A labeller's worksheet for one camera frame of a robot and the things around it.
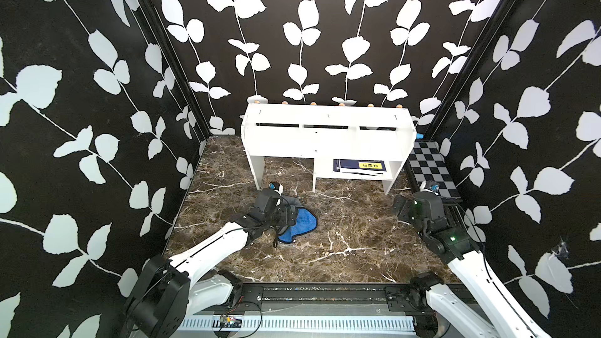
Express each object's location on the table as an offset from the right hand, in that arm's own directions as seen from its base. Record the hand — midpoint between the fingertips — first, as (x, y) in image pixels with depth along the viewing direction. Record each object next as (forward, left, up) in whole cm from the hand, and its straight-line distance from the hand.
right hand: (404, 197), depth 78 cm
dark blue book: (+15, +14, -3) cm, 21 cm away
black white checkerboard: (+27, -23, -15) cm, 38 cm away
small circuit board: (-34, +57, -17) cm, 69 cm away
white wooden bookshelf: (+21, +19, +5) cm, 29 cm away
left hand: (0, +40, -8) cm, 41 cm away
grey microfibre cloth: (-4, +34, -12) cm, 36 cm away
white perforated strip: (-34, +33, -18) cm, 51 cm away
